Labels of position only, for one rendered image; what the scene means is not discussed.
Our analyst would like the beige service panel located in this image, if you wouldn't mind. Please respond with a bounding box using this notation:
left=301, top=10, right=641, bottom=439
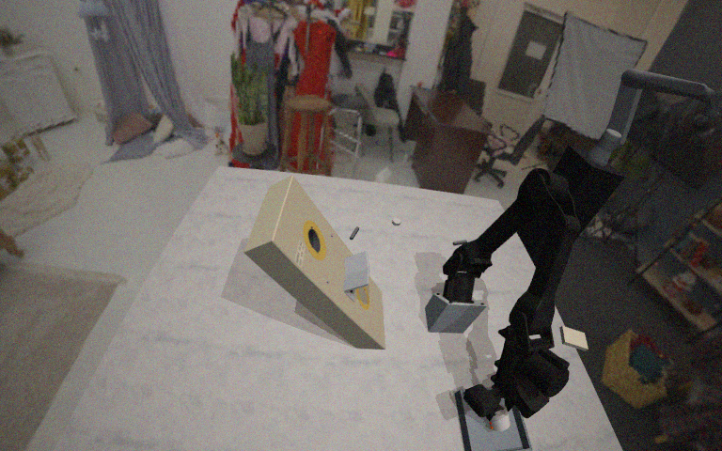
left=244, top=175, right=385, bottom=350

